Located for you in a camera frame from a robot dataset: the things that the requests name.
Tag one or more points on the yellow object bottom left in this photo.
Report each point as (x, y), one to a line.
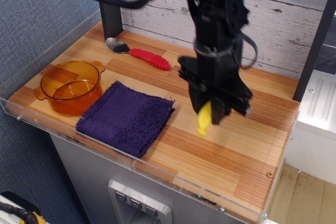
(34, 218)

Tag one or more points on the white ribbed side unit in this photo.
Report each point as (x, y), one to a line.
(311, 146)

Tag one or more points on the silver dispenser button panel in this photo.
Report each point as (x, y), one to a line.
(132, 206)

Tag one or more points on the grey toy fridge cabinet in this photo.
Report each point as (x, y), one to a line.
(90, 172)

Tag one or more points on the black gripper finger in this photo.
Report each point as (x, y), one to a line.
(199, 95)
(220, 107)

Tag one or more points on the black left vertical post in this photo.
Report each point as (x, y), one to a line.
(111, 20)

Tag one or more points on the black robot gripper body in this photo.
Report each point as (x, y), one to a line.
(220, 73)

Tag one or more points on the clear acrylic table guard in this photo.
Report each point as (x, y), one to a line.
(228, 175)

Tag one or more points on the yellow toy banana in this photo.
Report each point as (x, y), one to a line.
(204, 118)

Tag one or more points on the orange transparent plastic pot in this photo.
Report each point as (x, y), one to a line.
(71, 87)

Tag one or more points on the black vertical post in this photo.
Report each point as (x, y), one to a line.
(314, 51)
(111, 20)

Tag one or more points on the black right vertical post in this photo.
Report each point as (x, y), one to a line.
(314, 51)

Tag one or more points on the purple folded towel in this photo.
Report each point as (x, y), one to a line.
(125, 119)

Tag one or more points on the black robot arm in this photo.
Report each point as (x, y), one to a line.
(218, 25)

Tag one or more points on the red handled metal spoon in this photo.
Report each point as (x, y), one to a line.
(118, 47)

